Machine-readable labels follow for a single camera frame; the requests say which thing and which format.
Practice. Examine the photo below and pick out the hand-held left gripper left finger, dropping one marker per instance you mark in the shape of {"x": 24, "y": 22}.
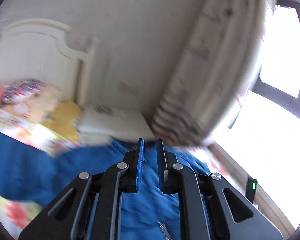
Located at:
{"x": 140, "y": 165}

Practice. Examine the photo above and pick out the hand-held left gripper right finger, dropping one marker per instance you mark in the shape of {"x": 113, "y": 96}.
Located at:
{"x": 160, "y": 165}

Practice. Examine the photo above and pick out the blue quilted jacket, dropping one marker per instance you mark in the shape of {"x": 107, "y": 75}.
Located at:
{"x": 150, "y": 210}

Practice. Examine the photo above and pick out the beige window sill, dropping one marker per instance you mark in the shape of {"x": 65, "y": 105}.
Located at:
{"x": 265, "y": 200}

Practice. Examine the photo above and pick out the white nightstand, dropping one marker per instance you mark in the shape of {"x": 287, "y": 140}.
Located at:
{"x": 110, "y": 125}

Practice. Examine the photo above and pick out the yellow pillow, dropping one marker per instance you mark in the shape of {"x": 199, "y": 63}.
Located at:
{"x": 65, "y": 117}

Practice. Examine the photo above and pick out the peach patterned pillow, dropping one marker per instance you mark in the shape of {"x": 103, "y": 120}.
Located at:
{"x": 42, "y": 102}

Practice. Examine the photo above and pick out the striped beige curtain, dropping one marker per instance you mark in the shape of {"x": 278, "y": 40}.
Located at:
{"x": 215, "y": 55}

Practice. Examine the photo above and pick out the red blue patterned pillow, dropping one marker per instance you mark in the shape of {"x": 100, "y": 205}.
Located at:
{"x": 22, "y": 87}

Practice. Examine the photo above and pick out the white wooden headboard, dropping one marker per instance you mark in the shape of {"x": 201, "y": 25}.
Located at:
{"x": 40, "y": 55}

